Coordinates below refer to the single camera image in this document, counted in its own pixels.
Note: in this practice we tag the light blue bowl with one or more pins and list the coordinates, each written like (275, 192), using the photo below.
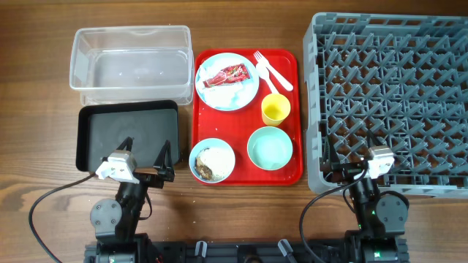
(206, 143)

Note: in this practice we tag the red serving tray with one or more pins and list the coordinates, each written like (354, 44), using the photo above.
(235, 128)

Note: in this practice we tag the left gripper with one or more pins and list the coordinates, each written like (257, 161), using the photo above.
(162, 166)

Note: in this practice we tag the yellow plastic cup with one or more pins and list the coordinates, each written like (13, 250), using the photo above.
(274, 109)

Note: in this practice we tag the green bowl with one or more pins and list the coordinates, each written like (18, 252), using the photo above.
(269, 148)

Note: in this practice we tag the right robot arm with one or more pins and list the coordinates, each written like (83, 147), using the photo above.
(381, 215)

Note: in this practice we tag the red snack wrapper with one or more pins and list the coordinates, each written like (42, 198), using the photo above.
(229, 75)

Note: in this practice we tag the rice and food scraps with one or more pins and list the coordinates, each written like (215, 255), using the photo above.
(214, 164)

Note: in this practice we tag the light blue plate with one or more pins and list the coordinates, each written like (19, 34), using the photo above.
(215, 63)

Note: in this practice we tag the white plastic spoon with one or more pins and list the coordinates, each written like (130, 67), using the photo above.
(265, 75)

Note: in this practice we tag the white napkin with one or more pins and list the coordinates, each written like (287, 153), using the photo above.
(223, 97)

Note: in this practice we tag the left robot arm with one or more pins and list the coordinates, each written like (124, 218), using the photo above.
(115, 220)

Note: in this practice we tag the grey dishwasher rack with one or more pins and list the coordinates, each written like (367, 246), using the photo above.
(402, 78)

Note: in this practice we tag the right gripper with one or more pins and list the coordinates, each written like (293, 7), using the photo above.
(331, 162)

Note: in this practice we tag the clear plastic bin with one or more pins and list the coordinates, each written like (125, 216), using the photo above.
(119, 64)

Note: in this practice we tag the white plastic fork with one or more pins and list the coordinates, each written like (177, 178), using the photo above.
(287, 85)

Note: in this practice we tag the black tray bin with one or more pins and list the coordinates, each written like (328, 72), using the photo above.
(102, 128)

